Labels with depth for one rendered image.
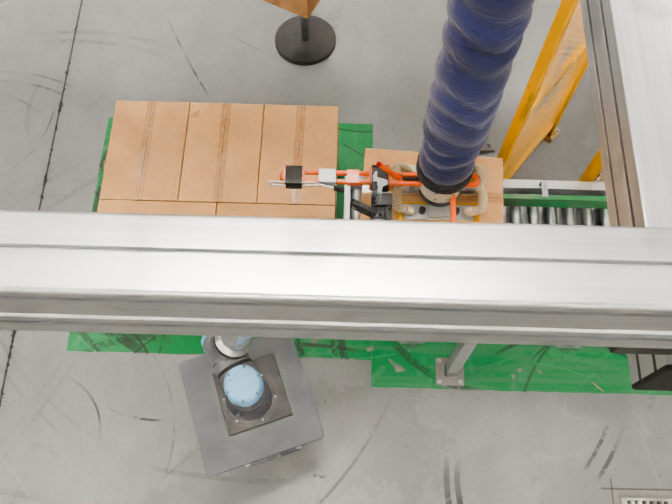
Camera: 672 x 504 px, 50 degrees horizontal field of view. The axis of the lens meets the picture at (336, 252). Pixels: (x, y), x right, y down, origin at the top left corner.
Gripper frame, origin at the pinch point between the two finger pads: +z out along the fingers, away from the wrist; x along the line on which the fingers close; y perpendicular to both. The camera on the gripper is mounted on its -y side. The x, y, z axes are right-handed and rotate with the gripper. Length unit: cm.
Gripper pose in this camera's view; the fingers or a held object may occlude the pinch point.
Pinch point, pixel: (373, 178)
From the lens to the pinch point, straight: 295.0
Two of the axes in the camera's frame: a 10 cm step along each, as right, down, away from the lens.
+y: 10.0, 0.3, 0.0
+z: 0.3, -9.2, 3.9
